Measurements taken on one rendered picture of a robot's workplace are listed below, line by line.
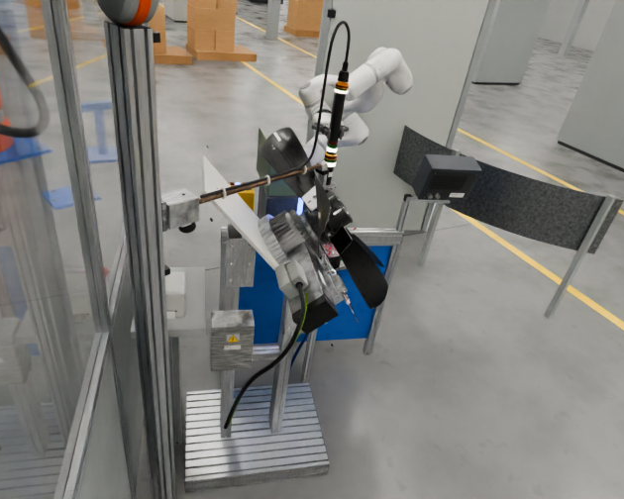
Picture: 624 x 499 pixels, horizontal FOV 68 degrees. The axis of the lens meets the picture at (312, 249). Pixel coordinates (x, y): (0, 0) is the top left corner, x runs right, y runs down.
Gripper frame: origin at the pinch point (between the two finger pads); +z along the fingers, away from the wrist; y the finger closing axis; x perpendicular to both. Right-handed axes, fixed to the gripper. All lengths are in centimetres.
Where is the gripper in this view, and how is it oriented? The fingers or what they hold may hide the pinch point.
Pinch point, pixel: (334, 133)
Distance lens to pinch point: 163.0
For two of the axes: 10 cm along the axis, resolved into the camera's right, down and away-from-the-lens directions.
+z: 2.1, 5.4, -8.1
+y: -9.7, 0.0, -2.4
